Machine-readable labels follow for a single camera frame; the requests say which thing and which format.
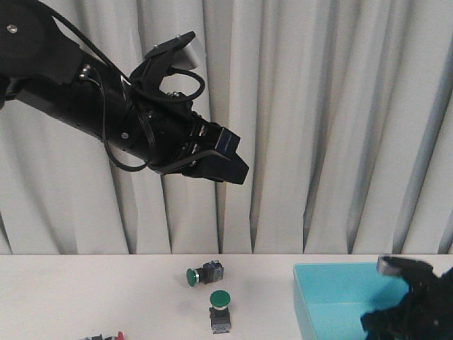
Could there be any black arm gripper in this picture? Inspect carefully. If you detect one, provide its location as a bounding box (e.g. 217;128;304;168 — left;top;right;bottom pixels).
123;91;249;184
360;256;452;339

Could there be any grey pleated curtain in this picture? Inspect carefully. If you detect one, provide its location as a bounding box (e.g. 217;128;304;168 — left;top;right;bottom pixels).
1;1;452;254

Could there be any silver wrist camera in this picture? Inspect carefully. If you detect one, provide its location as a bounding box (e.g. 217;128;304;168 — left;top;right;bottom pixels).
377;256;395;276
143;30;201;72

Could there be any lying red push button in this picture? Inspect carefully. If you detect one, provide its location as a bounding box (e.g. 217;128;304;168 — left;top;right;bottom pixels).
81;331;125;340

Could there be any light blue plastic box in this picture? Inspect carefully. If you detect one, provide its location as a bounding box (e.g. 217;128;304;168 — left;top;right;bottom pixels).
293;262;408;340

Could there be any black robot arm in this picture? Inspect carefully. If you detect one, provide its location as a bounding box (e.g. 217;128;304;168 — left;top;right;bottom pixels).
1;1;248;184

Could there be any standing green push button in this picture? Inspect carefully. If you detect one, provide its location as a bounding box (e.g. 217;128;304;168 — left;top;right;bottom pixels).
209;290;231;334

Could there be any lying green push button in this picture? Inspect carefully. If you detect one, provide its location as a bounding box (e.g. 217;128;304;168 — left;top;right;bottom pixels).
186;261;224;287

